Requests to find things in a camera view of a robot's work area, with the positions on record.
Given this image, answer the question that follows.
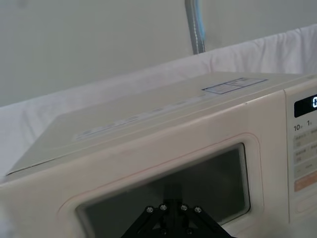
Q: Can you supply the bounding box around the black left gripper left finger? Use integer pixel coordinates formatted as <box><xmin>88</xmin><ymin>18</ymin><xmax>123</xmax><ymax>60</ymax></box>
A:
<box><xmin>120</xmin><ymin>184</ymin><xmax>175</xmax><ymax>238</ymax></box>

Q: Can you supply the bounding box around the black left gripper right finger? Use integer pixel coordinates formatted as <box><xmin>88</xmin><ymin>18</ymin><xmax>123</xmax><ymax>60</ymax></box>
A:
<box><xmin>173</xmin><ymin>184</ymin><xmax>230</xmax><ymax>238</ymax></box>

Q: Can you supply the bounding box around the cream microwave oven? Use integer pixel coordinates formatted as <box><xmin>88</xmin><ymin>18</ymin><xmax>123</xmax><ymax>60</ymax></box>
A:
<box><xmin>0</xmin><ymin>71</ymin><xmax>317</xmax><ymax>238</ymax></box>

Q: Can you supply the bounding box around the oven control panel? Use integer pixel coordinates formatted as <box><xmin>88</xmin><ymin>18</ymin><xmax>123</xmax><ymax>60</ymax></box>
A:
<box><xmin>283</xmin><ymin>76</ymin><xmax>317</xmax><ymax>217</ymax></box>

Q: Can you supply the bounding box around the white curtain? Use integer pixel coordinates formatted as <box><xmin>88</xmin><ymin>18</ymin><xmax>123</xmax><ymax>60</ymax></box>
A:
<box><xmin>0</xmin><ymin>0</ymin><xmax>317</xmax><ymax>108</ymax></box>

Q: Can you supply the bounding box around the grey striped post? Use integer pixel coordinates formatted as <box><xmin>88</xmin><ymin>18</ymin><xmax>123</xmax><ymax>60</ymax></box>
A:
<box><xmin>184</xmin><ymin>0</ymin><xmax>208</xmax><ymax>54</ymax></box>

